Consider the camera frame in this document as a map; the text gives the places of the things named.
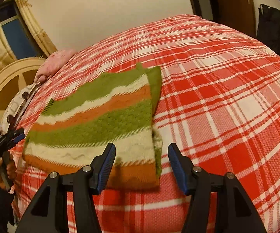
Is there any green striped knit sweater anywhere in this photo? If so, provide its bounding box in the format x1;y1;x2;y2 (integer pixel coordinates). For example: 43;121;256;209
22;64;163;190

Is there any person's left hand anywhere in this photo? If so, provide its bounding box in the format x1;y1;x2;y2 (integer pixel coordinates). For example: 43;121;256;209
0;151;17;192

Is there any white patterned pillow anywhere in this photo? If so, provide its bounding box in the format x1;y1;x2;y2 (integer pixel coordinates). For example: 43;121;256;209
0;83;41;135

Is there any cream wooden headboard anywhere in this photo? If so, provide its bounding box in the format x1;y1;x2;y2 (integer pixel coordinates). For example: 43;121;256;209
0;57;45;121

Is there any beige patterned curtain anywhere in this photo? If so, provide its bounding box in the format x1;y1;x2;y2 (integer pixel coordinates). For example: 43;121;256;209
0;0;57;71

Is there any pink pillow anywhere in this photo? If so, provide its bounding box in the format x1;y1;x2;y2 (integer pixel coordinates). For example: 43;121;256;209
34;49;77;83

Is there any red plaid bed sheet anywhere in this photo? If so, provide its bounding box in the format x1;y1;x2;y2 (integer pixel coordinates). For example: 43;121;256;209
20;15;280;232

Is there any black bag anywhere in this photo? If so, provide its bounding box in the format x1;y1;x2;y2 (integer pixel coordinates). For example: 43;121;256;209
256;4;280;55

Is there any brown wooden door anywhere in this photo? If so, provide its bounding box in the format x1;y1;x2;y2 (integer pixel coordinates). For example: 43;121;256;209
216;0;256;38

